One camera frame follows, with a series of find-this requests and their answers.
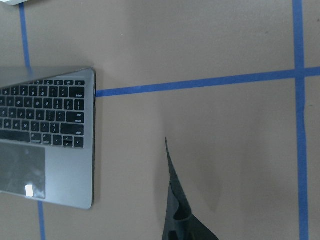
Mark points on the black mouse pad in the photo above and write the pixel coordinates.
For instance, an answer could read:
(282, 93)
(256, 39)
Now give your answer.
(180, 223)

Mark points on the grey laptop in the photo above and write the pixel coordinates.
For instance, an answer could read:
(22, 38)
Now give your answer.
(47, 134)

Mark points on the white desk lamp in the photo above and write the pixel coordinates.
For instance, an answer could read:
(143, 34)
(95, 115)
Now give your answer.
(13, 2)

